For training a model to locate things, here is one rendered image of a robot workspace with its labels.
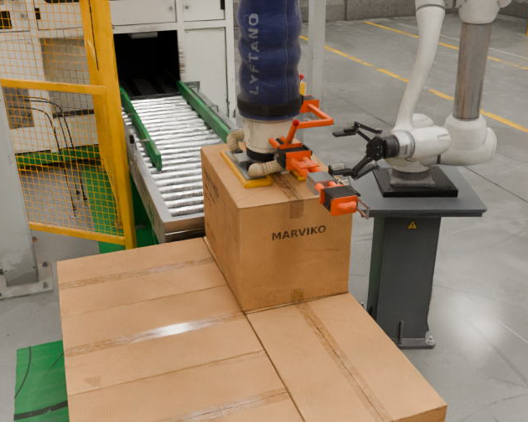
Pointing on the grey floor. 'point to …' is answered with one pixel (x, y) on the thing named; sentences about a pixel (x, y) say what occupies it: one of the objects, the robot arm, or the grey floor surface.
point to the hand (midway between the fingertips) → (336, 153)
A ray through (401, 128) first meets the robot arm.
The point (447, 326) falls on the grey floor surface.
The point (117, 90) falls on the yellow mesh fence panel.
